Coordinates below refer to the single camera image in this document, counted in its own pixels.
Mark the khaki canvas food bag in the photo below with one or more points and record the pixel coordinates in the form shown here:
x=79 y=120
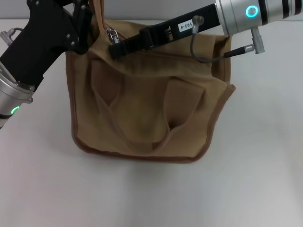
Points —
x=142 y=106

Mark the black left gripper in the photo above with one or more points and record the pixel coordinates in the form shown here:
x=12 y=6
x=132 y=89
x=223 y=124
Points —
x=40 y=42

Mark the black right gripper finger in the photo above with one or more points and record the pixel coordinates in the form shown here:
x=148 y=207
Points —
x=132 y=45

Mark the silver metal zipper pull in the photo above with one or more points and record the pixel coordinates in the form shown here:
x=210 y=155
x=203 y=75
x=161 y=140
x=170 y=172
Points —
x=113 y=35

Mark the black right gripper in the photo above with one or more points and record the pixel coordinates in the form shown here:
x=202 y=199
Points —
x=206 y=19

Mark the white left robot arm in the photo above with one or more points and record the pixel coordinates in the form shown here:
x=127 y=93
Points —
x=9 y=101

